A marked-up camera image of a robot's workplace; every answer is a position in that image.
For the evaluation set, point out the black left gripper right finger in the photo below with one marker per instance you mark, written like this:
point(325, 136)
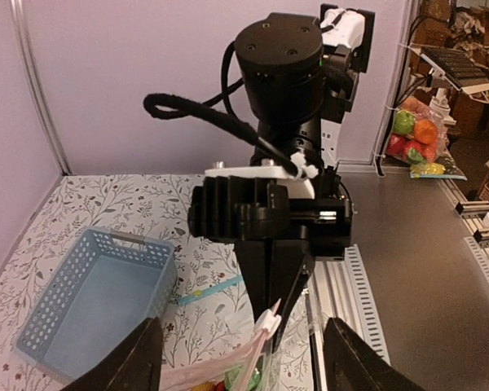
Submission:
point(351, 364)

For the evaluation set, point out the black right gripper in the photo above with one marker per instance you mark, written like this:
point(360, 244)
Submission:
point(311, 216)

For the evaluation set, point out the tilted laptop on stand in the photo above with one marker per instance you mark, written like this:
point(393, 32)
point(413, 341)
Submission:
point(456, 68)

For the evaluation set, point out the front aluminium rail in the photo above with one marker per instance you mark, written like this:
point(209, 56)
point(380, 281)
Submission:
point(339, 288)

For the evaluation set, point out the floral patterned table mat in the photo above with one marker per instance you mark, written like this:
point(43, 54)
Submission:
point(153, 206)

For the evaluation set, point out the bag of toy fruit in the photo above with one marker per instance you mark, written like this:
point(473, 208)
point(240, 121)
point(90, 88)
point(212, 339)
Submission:
point(418, 138)

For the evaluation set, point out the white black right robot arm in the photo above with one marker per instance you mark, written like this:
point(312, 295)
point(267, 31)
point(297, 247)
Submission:
point(281, 77)

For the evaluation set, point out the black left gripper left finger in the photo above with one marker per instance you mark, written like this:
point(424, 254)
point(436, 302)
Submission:
point(135, 364)

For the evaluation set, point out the clear pink zipper bag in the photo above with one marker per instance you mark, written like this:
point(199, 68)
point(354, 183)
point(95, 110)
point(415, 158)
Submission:
point(245, 358)

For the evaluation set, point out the light blue plastic basket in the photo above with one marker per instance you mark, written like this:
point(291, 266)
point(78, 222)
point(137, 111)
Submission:
point(105, 286)

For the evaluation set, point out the clear blue zipper bag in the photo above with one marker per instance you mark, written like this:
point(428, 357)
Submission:
point(215, 321)

